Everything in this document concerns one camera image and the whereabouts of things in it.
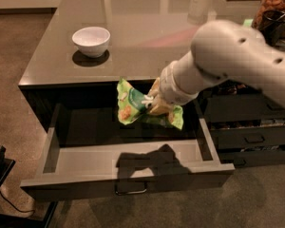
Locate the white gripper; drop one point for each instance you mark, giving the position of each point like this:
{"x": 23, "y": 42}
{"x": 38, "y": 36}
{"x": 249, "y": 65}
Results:
{"x": 168, "y": 87}

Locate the green rice chip bag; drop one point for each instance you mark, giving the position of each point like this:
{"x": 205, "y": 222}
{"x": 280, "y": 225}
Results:
{"x": 134, "y": 106}

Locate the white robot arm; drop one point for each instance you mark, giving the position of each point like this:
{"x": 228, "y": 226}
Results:
{"x": 221, "y": 50}

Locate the open grey top drawer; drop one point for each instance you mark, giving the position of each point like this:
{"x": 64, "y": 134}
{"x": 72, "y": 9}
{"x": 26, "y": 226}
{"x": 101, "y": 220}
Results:
{"x": 87, "y": 151}

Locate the middle right drawer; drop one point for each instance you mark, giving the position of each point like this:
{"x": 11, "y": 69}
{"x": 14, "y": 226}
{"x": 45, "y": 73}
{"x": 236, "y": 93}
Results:
{"x": 248, "y": 137}

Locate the lower right drawer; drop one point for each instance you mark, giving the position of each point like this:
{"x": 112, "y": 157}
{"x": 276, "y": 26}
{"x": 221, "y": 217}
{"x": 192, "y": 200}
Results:
{"x": 253, "y": 158}

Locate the white bowl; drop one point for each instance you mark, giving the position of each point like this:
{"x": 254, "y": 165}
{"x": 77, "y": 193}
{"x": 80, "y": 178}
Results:
{"x": 91, "y": 41}

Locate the grey counter cabinet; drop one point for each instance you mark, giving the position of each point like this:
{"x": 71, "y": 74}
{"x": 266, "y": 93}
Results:
{"x": 145, "y": 36}

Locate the glass jar of nuts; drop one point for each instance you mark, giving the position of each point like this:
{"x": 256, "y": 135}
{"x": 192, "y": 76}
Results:
{"x": 270, "y": 20}

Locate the metal drawer handle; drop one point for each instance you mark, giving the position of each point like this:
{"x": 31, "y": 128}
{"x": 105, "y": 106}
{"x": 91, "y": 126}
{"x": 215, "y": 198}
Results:
{"x": 130, "y": 188}

